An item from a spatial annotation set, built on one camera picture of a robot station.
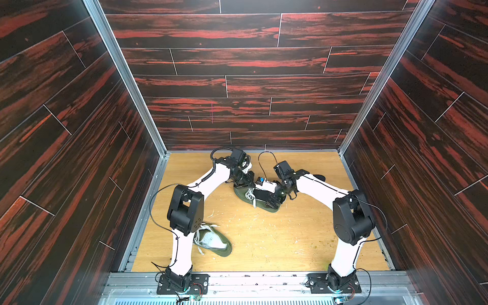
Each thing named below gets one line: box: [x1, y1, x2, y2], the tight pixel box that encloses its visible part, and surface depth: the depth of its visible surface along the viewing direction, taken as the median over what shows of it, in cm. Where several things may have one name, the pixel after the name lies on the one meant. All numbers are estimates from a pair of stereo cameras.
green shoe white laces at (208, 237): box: [193, 222, 233, 257], surface depth 82 cm
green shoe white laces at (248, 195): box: [233, 184, 280, 213], surface depth 92 cm
